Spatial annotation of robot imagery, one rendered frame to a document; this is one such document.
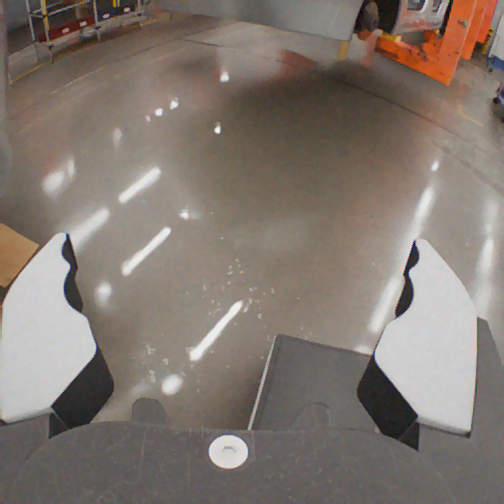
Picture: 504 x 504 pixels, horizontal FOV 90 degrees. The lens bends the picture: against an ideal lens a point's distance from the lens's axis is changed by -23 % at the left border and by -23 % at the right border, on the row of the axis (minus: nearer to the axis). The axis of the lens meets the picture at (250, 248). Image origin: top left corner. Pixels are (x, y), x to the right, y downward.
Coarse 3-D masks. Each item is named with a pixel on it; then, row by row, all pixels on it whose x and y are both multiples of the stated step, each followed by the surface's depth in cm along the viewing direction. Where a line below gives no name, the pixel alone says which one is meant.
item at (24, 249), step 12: (0, 228) 150; (0, 240) 145; (12, 240) 146; (24, 240) 147; (0, 252) 140; (12, 252) 141; (24, 252) 142; (0, 264) 136; (12, 264) 136; (24, 264) 137; (0, 276) 131; (12, 276) 132
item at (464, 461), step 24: (480, 336) 7; (480, 360) 6; (480, 384) 5; (480, 408) 5; (408, 432) 5; (432, 432) 5; (480, 432) 4; (432, 456) 4; (456, 456) 4; (480, 456) 4; (456, 480) 4; (480, 480) 4
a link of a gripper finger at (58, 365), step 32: (64, 256) 10; (32, 288) 8; (64, 288) 8; (32, 320) 7; (64, 320) 7; (0, 352) 6; (32, 352) 6; (64, 352) 6; (96, 352) 6; (0, 384) 5; (32, 384) 5; (64, 384) 5; (96, 384) 6; (32, 416) 5; (64, 416) 5
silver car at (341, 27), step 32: (160, 0) 173; (192, 0) 154; (224, 0) 143; (256, 0) 136; (288, 0) 132; (320, 0) 131; (352, 0) 133; (384, 0) 178; (416, 0) 292; (448, 0) 267; (320, 32) 149; (352, 32) 152
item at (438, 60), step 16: (464, 0) 140; (464, 16) 149; (384, 32) 203; (448, 32) 167; (464, 32) 158; (384, 48) 212; (400, 48) 203; (416, 48) 196; (432, 48) 186; (448, 48) 176; (416, 64) 203; (432, 64) 194; (448, 64) 184; (448, 80) 193
